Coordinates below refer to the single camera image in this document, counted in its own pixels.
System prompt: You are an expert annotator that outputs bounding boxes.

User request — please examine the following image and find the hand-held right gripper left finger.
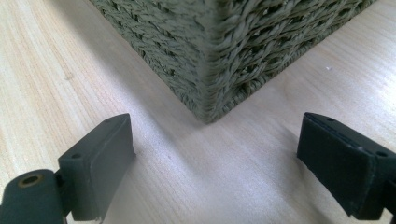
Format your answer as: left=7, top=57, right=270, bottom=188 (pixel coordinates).
left=57, top=113, right=136, bottom=222

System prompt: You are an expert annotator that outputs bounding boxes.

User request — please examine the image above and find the green woven basket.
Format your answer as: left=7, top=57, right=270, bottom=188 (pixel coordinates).
left=88, top=0, right=378, bottom=124

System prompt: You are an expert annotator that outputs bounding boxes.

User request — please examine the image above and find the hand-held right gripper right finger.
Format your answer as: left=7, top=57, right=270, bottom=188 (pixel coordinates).
left=296, top=112, right=396, bottom=221

